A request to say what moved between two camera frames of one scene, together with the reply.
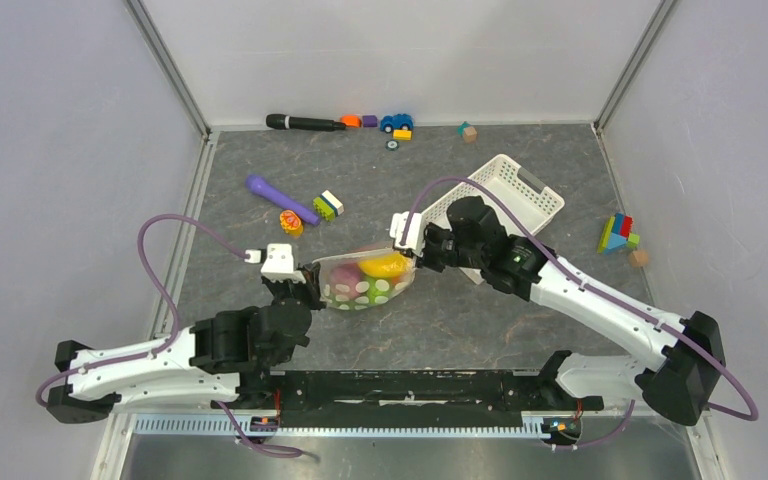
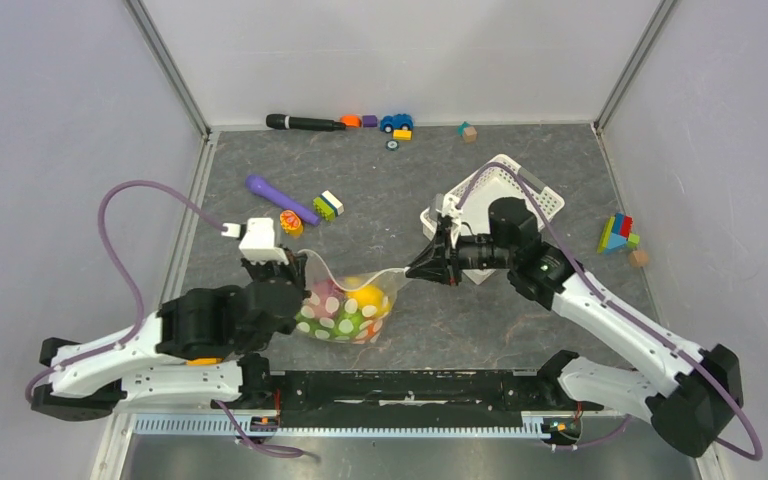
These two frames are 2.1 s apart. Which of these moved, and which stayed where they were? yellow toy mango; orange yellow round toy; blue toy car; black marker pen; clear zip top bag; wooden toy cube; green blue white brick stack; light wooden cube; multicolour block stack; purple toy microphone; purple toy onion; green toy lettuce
Moved: clear zip top bag; green toy lettuce; yellow toy mango; purple toy onion
Stayed: black marker pen; purple toy microphone; wooden toy cube; green blue white brick stack; multicolour block stack; orange yellow round toy; light wooden cube; blue toy car
